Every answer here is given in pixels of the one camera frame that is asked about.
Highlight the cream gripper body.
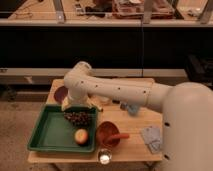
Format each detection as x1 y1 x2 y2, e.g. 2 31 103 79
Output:
61 97 92 111

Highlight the dark red grape bunch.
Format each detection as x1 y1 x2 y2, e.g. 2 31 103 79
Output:
64 112 91 126

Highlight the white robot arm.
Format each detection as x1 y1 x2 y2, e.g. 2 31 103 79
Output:
62 61 213 171

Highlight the white paper cup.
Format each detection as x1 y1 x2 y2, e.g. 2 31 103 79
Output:
99 96 110 104

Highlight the blue grey cup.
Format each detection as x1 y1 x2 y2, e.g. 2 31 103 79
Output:
120 102 140 116

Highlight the clear glass cup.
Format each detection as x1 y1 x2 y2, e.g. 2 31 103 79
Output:
98 149 112 165

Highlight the purple bowl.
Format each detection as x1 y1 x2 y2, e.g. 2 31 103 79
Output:
54 86 68 104

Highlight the green plastic tray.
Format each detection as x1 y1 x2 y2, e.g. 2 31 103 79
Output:
27 105 98 153

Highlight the red yellow apple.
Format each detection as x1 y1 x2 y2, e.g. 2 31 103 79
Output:
74 129 89 145

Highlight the orange bowl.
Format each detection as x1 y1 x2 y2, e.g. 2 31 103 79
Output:
96 121 120 149

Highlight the orange carrot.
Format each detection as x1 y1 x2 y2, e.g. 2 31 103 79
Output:
105 133 130 143

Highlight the wooden table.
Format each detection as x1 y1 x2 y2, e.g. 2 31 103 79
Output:
27 77 164 164

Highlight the grey folded cloth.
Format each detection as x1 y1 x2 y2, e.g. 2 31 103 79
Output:
141 126 162 154

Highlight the wooden handled utensil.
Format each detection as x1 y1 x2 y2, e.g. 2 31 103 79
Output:
95 105 103 112

